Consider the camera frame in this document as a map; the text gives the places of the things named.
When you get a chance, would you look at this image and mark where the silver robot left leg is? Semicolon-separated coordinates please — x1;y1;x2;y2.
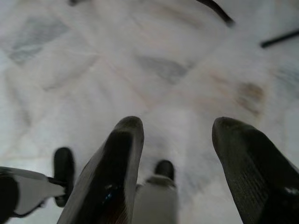
0;166;66;219

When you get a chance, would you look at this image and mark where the black chair leg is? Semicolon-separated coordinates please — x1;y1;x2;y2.
260;29;299;49
195;0;235;26

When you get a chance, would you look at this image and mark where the black robot foot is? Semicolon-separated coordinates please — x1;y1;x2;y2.
53;147;75;208
154;160;176;181

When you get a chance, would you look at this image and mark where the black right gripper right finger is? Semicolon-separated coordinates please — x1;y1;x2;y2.
212;117;299;224

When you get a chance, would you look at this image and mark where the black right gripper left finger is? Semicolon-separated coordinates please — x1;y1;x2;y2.
57;116;145;224

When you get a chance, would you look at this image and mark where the black robot right foot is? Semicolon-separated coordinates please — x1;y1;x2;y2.
154;160;176;181

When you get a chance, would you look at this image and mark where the black robot left foot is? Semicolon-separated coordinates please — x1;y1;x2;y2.
53;147;75;208

